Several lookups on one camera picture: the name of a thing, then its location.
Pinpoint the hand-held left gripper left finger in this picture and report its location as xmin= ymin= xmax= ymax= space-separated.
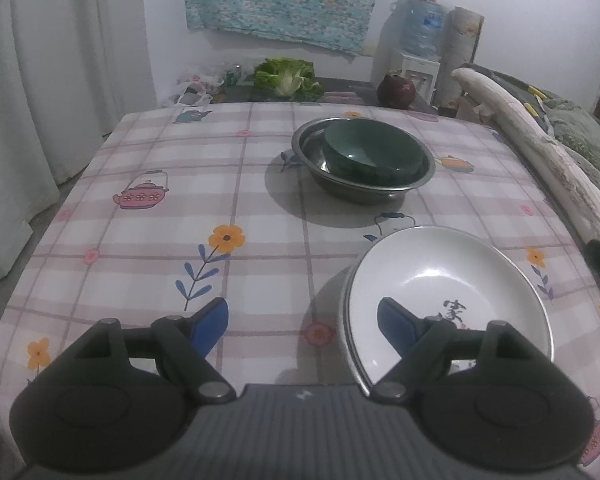
xmin=75 ymin=297 xmax=236 ymax=401

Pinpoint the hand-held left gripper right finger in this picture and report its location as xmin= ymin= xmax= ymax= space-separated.
xmin=370 ymin=297 xmax=523 ymax=401

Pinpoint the white printed ceramic plate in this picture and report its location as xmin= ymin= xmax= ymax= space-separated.
xmin=347 ymin=226 xmax=555 ymax=386

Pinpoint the large steel bowl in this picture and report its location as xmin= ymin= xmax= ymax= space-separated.
xmin=338 ymin=240 xmax=556 ymax=400

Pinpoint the small steel bowl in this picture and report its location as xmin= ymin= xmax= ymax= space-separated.
xmin=291 ymin=116 xmax=437 ymax=205
xmin=300 ymin=122 xmax=428 ymax=188

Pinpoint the green ceramic bowl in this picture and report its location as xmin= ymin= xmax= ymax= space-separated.
xmin=322 ymin=121 xmax=429 ymax=186

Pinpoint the green patterned pillow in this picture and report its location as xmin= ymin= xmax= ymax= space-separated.
xmin=545 ymin=97 xmax=600 ymax=186

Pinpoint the rolled white blanket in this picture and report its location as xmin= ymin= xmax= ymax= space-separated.
xmin=451 ymin=66 xmax=600 ymax=256

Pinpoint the grey-green bedding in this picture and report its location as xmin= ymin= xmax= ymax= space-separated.
xmin=480 ymin=62 xmax=600 ymax=126

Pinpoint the red onion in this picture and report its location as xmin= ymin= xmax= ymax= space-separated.
xmin=377 ymin=74 xmax=417 ymax=110

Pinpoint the white plastic bag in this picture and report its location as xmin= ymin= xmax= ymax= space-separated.
xmin=161 ymin=65 xmax=226 ymax=107

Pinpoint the dark side table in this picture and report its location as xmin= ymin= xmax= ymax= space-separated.
xmin=215 ymin=76 xmax=431 ymax=111

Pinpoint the white water dispenser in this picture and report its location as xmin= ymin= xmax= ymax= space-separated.
xmin=390 ymin=52 xmax=441 ymax=106

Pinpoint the rolled patterned paper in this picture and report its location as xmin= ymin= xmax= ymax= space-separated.
xmin=437 ymin=6 xmax=485 ymax=111

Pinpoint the green lettuce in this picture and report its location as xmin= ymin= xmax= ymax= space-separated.
xmin=252 ymin=57 xmax=323 ymax=100

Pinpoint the white curtain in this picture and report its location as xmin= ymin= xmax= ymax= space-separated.
xmin=0 ymin=0 xmax=159 ymax=317

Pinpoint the large clear water bottle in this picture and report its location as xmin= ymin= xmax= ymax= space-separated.
xmin=399 ymin=0 xmax=448 ymax=58

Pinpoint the teal patterned wall cloth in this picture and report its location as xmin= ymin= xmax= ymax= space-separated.
xmin=185 ymin=0 xmax=398 ymax=56

